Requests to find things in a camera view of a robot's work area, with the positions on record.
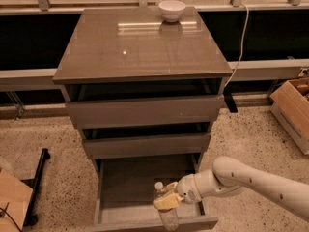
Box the top drawer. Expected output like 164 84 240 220
66 95 223 129

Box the cardboard box left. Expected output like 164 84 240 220
0 169 33 232

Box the white ceramic bowl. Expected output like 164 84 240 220
158 0 186 22

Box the brown drawer cabinet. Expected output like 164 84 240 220
52 6 234 232

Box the metal window rail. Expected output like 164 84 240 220
0 59 309 92

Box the black cable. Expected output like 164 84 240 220
0 202 23 232

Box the white power cable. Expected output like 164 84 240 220
222 3 250 89

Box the black metal stand leg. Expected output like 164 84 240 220
23 148 50 227

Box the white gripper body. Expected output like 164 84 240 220
177 174 202 204

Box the clear plastic water bottle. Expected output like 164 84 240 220
154 182 179 231

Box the cardboard box right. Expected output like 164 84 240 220
270 77 309 155

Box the middle drawer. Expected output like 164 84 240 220
83 133 211 160

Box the open bottom drawer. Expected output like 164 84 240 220
84 153 219 232

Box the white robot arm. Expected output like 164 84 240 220
153 156 309 221

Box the cardboard box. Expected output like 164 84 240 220
0 169 33 232
270 77 309 155

